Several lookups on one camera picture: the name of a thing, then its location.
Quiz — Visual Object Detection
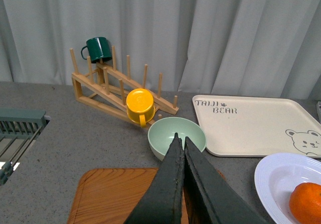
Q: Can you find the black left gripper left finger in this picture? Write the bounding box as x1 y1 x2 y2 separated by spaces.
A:
125 133 185 223

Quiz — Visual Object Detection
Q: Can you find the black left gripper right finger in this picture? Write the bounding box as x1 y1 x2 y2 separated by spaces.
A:
184 137 267 223

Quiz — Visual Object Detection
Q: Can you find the lavender round plate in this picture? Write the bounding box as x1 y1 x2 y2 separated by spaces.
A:
254 153 320 223

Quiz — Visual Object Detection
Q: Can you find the orange mandarin fruit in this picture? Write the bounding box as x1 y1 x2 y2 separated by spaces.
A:
289 182 320 223

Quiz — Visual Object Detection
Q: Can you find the brown wooden cutting board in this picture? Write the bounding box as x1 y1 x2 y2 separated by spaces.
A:
68 168 188 223

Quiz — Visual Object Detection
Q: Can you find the light green bowl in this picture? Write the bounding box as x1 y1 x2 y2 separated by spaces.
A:
147 117 207 161

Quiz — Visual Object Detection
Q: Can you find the beige bear serving tray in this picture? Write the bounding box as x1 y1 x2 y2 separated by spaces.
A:
192 95 320 158

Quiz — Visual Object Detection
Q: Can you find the yellow mug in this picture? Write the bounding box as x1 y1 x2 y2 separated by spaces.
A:
126 88 155 128

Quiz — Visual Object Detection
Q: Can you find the wooden dish drying rack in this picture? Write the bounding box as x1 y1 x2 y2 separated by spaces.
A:
70 46 179 128

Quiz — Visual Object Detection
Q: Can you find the grey-green dish drainer rack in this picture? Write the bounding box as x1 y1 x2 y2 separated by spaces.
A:
1 107 49 186

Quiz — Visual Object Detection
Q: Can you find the grey curtain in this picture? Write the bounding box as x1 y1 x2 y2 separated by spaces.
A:
1 0 320 99

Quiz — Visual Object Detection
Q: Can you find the dark green mug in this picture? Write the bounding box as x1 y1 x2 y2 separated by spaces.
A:
81 37 112 63

